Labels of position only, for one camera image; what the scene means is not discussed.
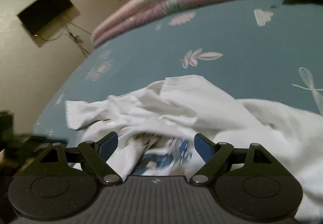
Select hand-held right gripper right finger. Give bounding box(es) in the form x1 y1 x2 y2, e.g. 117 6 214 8
189 133 275 185

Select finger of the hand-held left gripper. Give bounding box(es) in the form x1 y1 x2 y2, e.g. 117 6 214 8
14 132 69 155

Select black wall television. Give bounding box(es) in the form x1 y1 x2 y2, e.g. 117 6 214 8
16 0 74 37

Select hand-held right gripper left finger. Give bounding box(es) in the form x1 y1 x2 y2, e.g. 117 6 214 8
35 132 121 185

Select white long-sleeve printed shirt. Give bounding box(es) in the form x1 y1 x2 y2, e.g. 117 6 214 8
65 75 323 224

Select thin wall cables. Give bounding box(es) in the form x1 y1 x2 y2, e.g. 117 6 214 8
40 12 92 57

